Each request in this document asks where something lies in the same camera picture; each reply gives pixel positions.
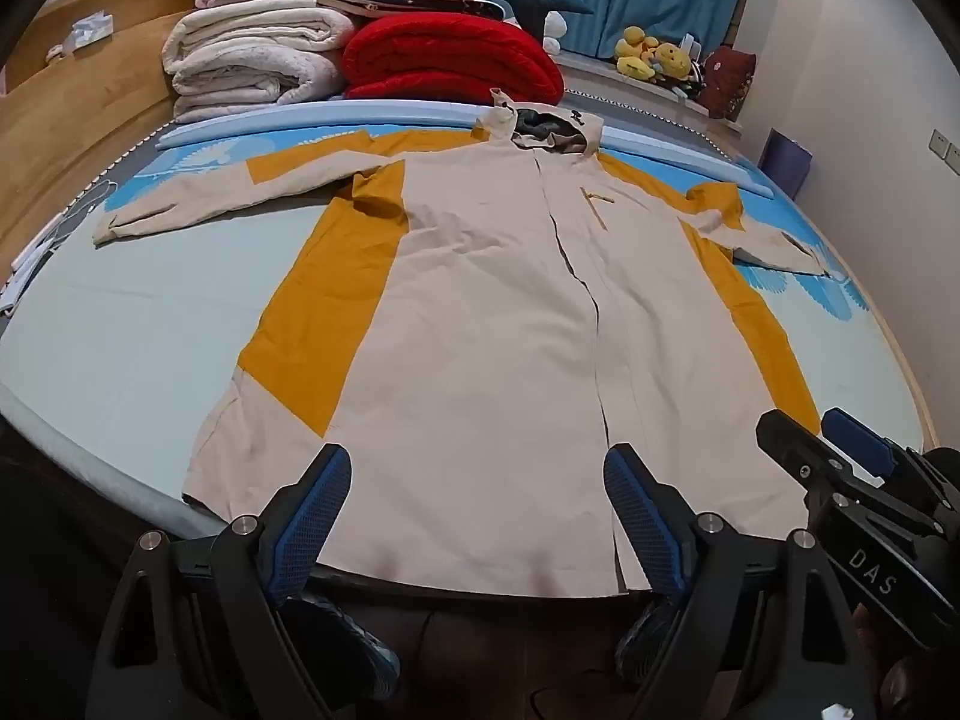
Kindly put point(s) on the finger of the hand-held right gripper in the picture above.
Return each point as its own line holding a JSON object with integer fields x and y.
{"x": 859, "y": 439}
{"x": 795, "y": 457}

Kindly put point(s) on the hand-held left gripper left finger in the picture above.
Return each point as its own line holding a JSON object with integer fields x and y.
{"x": 319, "y": 514}

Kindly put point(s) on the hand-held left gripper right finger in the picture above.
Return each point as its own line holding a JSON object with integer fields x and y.
{"x": 645, "y": 525}

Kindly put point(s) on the beige and mustard hooded jacket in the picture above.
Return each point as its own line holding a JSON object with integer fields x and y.
{"x": 480, "y": 352}

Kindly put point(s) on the blue sneaker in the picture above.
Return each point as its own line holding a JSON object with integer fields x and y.
{"x": 645, "y": 641}
{"x": 360, "y": 645}

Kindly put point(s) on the blue printed bed mat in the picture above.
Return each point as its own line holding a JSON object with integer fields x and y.
{"x": 150, "y": 330}

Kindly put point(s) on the purple box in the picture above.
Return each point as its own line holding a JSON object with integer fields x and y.
{"x": 784, "y": 161}

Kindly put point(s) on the grey mattress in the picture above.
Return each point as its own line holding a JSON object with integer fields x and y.
{"x": 679, "y": 136}

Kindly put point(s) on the dark red bag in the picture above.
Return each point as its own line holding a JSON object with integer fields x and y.
{"x": 729, "y": 79}

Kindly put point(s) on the yellow plush toy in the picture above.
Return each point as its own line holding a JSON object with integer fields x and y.
{"x": 632, "y": 52}
{"x": 673, "y": 60}

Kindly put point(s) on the cream folded blanket stack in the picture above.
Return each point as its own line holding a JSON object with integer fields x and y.
{"x": 247, "y": 52}

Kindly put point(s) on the wooden headboard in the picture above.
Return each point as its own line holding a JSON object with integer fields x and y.
{"x": 75, "y": 112}

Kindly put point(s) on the red folded blanket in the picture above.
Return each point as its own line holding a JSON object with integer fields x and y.
{"x": 450, "y": 52}

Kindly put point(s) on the small white plush toy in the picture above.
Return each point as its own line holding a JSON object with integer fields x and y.
{"x": 555, "y": 30}

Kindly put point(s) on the white wall switch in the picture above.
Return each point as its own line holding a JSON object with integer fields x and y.
{"x": 945, "y": 150}

